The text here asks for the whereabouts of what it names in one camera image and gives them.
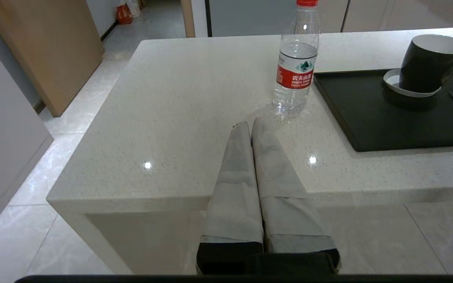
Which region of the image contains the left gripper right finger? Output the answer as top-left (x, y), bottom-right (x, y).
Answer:
top-left (251, 118), bottom-right (342, 275)

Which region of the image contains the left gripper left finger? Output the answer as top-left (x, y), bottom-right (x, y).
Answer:
top-left (196, 121), bottom-right (265, 275)

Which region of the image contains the clear red-label water bottle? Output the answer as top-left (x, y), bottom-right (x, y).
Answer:
top-left (273, 0), bottom-right (321, 120)

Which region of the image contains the black cup white inside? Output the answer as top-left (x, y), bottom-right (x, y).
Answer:
top-left (399, 34), bottom-right (453, 94)

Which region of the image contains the black rectangular serving tray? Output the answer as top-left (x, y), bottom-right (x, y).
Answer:
top-left (313, 64), bottom-right (453, 153)

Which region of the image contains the white saucer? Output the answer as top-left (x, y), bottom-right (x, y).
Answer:
top-left (383, 68), bottom-right (442, 98)

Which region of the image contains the grey cabinet door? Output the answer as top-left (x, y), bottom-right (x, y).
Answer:
top-left (341, 0), bottom-right (388, 33)
top-left (380, 0), bottom-right (427, 30)

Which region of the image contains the red bag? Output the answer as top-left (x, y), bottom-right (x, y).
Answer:
top-left (116, 3), bottom-right (133, 25)

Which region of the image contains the white plastic shopping bag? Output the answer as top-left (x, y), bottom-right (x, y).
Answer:
top-left (126, 0), bottom-right (142, 18)

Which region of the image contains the brown wooden door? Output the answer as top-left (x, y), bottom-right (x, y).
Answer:
top-left (0, 0), bottom-right (104, 117)

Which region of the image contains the white storage cabinet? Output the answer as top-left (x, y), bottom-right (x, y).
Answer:
top-left (0, 24), bottom-right (54, 248)

